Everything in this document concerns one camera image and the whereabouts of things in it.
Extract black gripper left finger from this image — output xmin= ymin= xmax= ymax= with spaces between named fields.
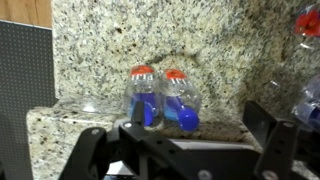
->
xmin=58 ymin=99 xmax=168 ymax=180

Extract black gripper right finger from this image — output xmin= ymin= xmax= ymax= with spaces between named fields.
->
xmin=242 ymin=99 xmax=299 ymax=180

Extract Fiji water bottle blue cap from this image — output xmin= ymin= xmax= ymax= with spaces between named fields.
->
xmin=122 ymin=64 xmax=164 ymax=129
xmin=293 ymin=3 xmax=320 ymax=51
xmin=159 ymin=68 xmax=203 ymax=132

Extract dark grey panel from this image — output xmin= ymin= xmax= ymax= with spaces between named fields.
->
xmin=0 ymin=19 xmax=57 ymax=180

